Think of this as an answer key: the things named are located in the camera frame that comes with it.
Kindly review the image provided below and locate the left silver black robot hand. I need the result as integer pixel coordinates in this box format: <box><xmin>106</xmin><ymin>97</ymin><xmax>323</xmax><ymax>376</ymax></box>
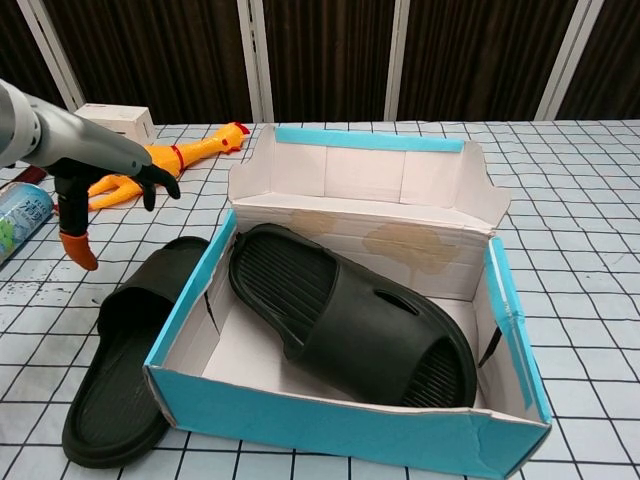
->
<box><xmin>22</xmin><ymin>94</ymin><xmax>182</xmax><ymax>272</ymax></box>

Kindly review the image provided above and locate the light blue drink can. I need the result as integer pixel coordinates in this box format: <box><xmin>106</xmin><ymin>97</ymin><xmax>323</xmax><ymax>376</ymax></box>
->
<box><xmin>0</xmin><ymin>182</ymin><xmax>55</xmax><ymax>266</ymax></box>

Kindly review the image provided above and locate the small white product box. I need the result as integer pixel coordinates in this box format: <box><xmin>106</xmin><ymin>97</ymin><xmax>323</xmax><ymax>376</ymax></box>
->
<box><xmin>73</xmin><ymin>103</ymin><xmax>157</xmax><ymax>146</ymax></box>

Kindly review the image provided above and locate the dark red long fan box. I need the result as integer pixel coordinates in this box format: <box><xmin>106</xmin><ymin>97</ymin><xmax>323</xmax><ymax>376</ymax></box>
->
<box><xmin>17</xmin><ymin>164</ymin><xmax>50</xmax><ymax>185</ymax></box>

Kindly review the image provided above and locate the yellow rubber chicken toy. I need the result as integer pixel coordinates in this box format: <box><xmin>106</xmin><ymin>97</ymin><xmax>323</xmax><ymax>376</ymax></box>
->
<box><xmin>87</xmin><ymin>121</ymin><xmax>251</xmax><ymax>214</ymax></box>

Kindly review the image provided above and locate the white metal screen post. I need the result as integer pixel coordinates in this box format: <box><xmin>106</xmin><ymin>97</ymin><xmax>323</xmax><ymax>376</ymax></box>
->
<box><xmin>235</xmin><ymin>0</ymin><xmax>275</xmax><ymax>124</ymax></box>
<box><xmin>533</xmin><ymin>0</ymin><xmax>596</xmax><ymax>121</ymax></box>
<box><xmin>14</xmin><ymin>0</ymin><xmax>86</xmax><ymax>114</ymax></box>
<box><xmin>384</xmin><ymin>0</ymin><xmax>425</xmax><ymax>121</ymax></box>

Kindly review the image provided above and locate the black rubber slipper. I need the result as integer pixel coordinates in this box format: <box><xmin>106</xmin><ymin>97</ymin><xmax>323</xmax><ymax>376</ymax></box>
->
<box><xmin>227</xmin><ymin>223</ymin><xmax>479</xmax><ymax>409</ymax></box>
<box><xmin>62</xmin><ymin>236</ymin><xmax>211</xmax><ymax>470</ymax></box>

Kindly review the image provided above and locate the light blue cardboard shoe box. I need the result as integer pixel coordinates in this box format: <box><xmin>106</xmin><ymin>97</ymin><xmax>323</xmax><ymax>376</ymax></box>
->
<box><xmin>143</xmin><ymin>123</ymin><xmax>554</xmax><ymax>479</ymax></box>

